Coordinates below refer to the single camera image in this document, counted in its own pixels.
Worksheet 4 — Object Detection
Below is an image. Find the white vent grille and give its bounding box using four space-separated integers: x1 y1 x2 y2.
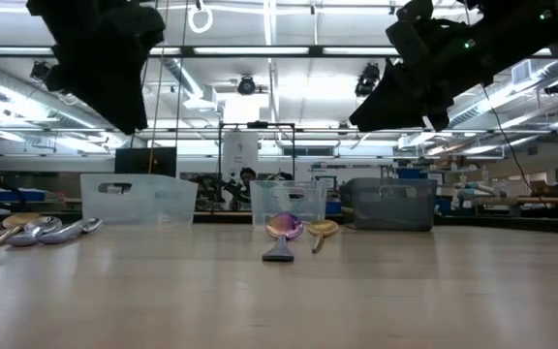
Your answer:
511 59 533 86

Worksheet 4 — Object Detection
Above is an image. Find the white poster panel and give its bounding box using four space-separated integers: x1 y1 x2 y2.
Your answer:
222 131 260 184

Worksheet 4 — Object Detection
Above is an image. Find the black ceiling spotlight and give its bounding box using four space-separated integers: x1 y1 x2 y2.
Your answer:
355 62 382 97
237 75 257 96

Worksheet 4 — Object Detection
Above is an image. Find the black aluminium table frame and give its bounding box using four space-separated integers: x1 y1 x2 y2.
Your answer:
0 208 558 238

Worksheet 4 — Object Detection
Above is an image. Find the black overhead frame bar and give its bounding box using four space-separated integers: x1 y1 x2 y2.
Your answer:
0 45 558 60

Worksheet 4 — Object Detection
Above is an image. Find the small clear plastic bin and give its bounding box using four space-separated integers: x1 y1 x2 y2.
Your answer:
249 179 328 228

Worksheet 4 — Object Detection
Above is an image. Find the white hanging ring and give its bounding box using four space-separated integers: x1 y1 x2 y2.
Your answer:
187 0 214 34

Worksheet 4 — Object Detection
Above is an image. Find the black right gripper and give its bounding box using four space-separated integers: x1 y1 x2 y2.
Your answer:
349 0 491 133

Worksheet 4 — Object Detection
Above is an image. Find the iridescent purple teal spoon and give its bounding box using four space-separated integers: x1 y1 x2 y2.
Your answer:
262 213 305 263

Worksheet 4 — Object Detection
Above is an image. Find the black hanging cable yellow tag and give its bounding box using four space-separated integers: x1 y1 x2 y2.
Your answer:
480 84 537 195

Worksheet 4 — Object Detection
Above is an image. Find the wooden workbench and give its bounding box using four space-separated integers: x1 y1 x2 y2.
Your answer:
472 196 558 206

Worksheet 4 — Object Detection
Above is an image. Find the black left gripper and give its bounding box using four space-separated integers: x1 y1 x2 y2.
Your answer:
29 18 167 136

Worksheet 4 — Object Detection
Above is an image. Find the blue storage bin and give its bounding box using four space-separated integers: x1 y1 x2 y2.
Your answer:
0 188 47 203

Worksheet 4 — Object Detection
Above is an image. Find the person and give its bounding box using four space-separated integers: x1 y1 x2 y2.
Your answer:
237 167 259 205

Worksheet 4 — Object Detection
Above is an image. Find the large clear plastic bin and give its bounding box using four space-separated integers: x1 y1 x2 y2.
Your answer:
79 173 199 227

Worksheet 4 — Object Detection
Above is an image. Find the grey plastic bin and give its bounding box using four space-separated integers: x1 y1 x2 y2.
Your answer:
339 176 439 232

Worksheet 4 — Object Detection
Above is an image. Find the black monitor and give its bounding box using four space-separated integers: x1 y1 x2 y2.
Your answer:
113 146 177 176

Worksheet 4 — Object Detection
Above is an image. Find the black metal stand frame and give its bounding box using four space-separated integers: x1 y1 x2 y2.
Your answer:
218 120 296 214

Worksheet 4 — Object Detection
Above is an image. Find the black ceiling camera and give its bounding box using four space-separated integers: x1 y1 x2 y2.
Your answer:
29 61 53 82

